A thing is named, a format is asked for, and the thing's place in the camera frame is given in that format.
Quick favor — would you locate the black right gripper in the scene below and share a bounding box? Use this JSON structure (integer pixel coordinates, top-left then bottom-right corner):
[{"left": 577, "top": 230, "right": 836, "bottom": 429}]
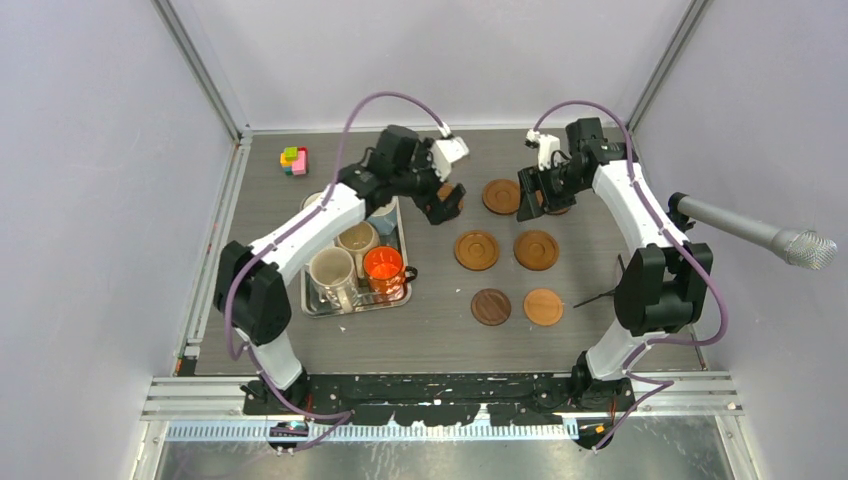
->
[{"left": 516, "top": 160, "right": 586, "bottom": 222}]

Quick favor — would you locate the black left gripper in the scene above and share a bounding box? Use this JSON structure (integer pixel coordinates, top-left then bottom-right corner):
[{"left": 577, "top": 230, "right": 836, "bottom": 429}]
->
[{"left": 393, "top": 141, "right": 465, "bottom": 225}]

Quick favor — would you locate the ringed wooden coaster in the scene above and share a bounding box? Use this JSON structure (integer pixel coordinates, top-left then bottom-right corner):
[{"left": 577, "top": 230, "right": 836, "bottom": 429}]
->
[
  {"left": 482, "top": 179, "right": 521, "bottom": 215},
  {"left": 437, "top": 182, "right": 464, "bottom": 211},
  {"left": 454, "top": 230, "right": 500, "bottom": 271},
  {"left": 536, "top": 190, "right": 576, "bottom": 216},
  {"left": 513, "top": 230, "right": 560, "bottom": 271}
]

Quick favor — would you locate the orange translucent cup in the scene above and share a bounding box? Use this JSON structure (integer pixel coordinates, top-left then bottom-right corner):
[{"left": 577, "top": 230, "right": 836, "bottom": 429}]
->
[{"left": 364, "top": 246, "right": 418, "bottom": 301}]

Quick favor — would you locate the light wooden coaster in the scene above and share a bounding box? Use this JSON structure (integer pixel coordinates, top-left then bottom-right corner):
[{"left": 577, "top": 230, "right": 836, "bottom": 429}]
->
[{"left": 523, "top": 288, "right": 564, "bottom": 327}]

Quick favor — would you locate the dark walnut coaster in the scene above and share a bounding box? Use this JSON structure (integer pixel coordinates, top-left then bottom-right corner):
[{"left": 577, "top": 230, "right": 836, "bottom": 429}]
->
[{"left": 470, "top": 288, "right": 512, "bottom": 326}]

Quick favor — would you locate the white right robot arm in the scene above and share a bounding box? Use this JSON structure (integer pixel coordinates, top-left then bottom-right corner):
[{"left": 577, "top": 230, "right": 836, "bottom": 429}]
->
[{"left": 517, "top": 118, "right": 713, "bottom": 411}]

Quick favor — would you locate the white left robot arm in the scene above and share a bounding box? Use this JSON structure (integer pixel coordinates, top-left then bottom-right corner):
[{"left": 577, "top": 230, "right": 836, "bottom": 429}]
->
[{"left": 212, "top": 125, "right": 470, "bottom": 414}]

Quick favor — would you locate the light blue mug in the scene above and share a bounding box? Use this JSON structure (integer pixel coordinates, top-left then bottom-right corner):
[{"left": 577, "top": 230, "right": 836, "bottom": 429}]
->
[{"left": 367, "top": 197, "right": 398, "bottom": 236}]

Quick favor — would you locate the cream mug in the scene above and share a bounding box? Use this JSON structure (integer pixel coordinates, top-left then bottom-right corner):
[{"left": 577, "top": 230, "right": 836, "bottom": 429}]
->
[{"left": 335, "top": 221, "right": 380, "bottom": 279}]

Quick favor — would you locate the white mug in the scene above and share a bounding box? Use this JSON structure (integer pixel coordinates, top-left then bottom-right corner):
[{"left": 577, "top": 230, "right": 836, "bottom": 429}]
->
[{"left": 300, "top": 192, "right": 322, "bottom": 210}]

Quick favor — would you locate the colourful block puzzle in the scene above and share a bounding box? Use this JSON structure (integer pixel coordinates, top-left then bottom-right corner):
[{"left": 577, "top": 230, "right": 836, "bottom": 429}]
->
[{"left": 280, "top": 146, "right": 309, "bottom": 176}]

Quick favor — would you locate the black microphone tripod stand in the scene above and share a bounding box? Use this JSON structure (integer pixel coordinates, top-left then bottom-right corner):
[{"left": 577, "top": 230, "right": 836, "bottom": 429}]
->
[{"left": 572, "top": 210, "right": 697, "bottom": 329}]

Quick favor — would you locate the beige tall mug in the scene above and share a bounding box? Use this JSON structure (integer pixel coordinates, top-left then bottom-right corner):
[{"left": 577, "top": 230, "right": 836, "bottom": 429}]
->
[{"left": 308, "top": 247, "right": 358, "bottom": 314}]

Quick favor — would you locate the metal tray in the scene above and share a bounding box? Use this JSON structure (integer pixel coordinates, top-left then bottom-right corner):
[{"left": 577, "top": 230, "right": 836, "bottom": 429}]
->
[{"left": 299, "top": 197, "right": 412, "bottom": 318}]

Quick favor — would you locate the grey microphone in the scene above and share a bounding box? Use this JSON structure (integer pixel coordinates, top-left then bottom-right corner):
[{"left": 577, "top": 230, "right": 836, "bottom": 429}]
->
[{"left": 668, "top": 192, "right": 838, "bottom": 271}]

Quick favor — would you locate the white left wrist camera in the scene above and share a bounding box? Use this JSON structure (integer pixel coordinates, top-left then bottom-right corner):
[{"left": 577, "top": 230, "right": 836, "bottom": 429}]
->
[{"left": 430, "top": 136, "right": 470, "bottom": 182}]

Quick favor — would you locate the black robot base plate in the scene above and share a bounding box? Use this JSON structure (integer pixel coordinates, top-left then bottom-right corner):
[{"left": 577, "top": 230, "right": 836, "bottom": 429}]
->
[{"left": 240, "top": 373, "right": 635, "bottom": 427}]

